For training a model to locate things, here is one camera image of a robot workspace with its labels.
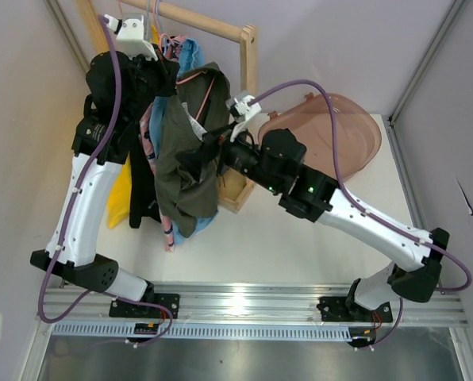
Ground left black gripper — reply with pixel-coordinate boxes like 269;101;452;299
124;43;179;125

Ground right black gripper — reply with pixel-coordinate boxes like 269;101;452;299
174;120;282;194

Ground light blue shorts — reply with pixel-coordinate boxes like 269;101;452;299
166;37;214;244

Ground olive green shorts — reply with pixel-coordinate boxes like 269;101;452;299
155;62;230;238

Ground pink wire hanger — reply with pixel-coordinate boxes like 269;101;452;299
156;33;217;124

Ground blue wire hanger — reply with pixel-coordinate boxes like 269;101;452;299
146;0;163;40

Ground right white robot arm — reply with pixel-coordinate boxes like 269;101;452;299
175;129;449;321

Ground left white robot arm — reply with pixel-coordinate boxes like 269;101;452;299
30;52;179;318

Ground pink patterned shorts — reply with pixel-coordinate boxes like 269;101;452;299
137;35;186;253

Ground black shorts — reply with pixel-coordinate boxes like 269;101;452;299
129;117;161;229

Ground yellow shorts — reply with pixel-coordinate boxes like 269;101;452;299
106;23;160;229

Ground wooden clothes rack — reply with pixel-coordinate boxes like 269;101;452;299
74;0;271;214

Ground pink translucent plastic basin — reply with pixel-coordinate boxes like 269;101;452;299
258;93;382;181

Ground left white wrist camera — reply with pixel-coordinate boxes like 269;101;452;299
104;14;158;61

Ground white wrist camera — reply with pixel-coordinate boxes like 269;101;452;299
104;14;158;61
225;91;269;141

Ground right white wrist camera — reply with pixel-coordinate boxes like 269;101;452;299
225;91;269;141

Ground aluminium mounting rail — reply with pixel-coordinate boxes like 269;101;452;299
36;282;468;326

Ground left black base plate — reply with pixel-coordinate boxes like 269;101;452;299
109;291;181;319

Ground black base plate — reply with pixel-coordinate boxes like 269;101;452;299
316;296;394;323
109;291;181;319

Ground slotted cable duct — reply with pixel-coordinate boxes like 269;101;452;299
52;321;372;342

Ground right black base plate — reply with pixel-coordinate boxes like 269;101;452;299
316;296;394;323

